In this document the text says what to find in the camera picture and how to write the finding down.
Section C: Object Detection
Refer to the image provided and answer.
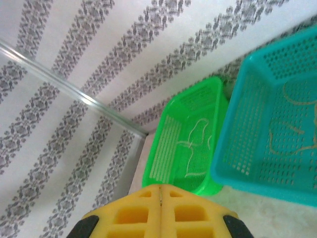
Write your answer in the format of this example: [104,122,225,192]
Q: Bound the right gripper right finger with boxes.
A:
[160,184,255,238]

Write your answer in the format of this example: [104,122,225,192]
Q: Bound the pile of rubber bands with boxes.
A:
[176,118,213,179]

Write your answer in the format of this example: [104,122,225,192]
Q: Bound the teal plastic basket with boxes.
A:
[210,26,317,208]

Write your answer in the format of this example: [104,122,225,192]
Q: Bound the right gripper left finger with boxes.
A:
[67,184,162,238]

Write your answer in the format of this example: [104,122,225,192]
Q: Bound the green plastic basket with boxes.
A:
[141,76,230,197]

